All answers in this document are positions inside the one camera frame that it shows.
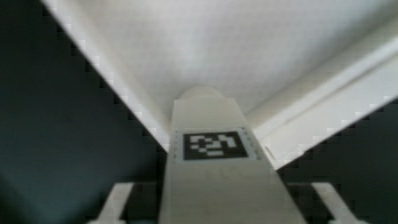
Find white desk leg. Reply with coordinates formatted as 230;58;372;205
159;86;306;224

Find white front barrier wall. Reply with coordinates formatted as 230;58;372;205
255;52;398;169

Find white desk top tray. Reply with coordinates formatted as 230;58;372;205
42;0;398;142

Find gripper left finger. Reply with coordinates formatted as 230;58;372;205
86;181;159;224

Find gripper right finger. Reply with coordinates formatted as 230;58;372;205
290;181;370;224

